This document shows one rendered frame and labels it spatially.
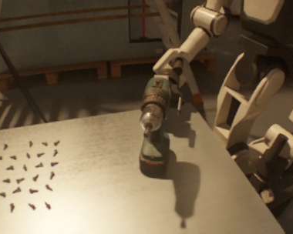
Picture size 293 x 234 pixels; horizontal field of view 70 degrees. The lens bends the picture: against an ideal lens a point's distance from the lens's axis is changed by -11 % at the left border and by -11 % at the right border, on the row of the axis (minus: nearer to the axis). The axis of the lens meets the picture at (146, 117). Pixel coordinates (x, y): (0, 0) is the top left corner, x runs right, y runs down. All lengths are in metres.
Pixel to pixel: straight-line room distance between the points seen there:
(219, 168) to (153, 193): 0.20
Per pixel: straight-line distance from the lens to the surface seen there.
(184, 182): 0.61
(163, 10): 1.81
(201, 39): 0.90
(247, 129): 0.92
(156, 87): 0.51
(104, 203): 0.58
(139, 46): 2.62
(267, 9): 0.74
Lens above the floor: 1.13
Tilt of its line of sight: 36 degrees down
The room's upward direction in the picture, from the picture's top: straight up
